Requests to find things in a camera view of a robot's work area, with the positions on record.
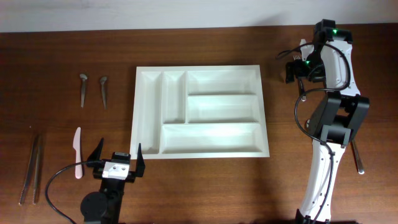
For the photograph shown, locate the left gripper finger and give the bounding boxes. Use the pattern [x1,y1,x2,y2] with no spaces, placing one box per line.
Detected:
[87,138,104,162]
[135,143,146,177]

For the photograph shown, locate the steel fork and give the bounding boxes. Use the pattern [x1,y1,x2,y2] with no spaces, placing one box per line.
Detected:
[293,55,307,101]

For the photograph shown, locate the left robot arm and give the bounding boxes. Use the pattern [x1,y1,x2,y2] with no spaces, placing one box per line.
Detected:
[80,139,146,223]

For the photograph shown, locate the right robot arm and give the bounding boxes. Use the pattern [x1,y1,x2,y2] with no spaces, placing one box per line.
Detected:
[285,19,370,223]

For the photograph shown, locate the pink plastic knife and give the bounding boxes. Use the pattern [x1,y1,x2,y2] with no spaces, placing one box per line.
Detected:
[73,127,83,179]

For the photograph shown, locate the steel tongs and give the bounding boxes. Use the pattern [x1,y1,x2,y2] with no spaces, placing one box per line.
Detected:
[19,134,42,206]

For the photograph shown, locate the white plastic cutlery tray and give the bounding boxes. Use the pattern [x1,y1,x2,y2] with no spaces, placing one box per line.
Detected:
[130,65,270,159]

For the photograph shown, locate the small steel spoon right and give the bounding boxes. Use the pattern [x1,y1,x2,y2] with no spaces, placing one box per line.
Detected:
[99,76,108,109]

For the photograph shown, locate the small steel spoon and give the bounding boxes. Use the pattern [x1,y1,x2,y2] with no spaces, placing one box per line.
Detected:
[99,76,108,109]
[80,73,88,108]

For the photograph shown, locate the small steel spoon left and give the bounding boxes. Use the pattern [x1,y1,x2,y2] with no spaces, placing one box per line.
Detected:
[80,73,88,108]

